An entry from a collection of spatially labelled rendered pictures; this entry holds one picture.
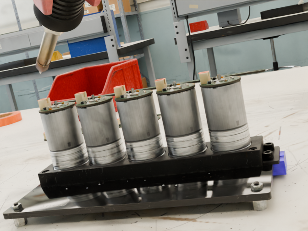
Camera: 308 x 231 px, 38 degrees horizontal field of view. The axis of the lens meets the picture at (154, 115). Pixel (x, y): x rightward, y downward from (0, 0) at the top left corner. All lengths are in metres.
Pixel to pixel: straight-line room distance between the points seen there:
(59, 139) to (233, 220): 0.13
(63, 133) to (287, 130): 0.18
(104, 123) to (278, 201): 0.12
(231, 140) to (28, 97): 5.45
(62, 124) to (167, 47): 4.55
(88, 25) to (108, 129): 2.50
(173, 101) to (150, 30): 4.61
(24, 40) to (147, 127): 2.75
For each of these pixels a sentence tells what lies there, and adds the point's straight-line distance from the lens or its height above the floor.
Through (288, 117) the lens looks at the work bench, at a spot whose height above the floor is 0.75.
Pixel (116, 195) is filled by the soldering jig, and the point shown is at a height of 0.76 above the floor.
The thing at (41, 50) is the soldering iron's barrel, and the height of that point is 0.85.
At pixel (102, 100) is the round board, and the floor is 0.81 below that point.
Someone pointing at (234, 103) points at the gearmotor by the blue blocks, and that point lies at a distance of 0.27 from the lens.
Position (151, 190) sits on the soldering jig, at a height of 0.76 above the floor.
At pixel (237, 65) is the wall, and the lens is 4.71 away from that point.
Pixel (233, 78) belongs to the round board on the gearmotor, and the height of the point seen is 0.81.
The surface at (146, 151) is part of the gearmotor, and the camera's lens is 0.28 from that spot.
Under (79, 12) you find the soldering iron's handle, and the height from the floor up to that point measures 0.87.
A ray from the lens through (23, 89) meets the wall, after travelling 5.70.
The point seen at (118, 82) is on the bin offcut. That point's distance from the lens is 0.61.
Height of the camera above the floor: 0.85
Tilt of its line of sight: 11 degrees down
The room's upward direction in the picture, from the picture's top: 12 degrees counter-clockwise
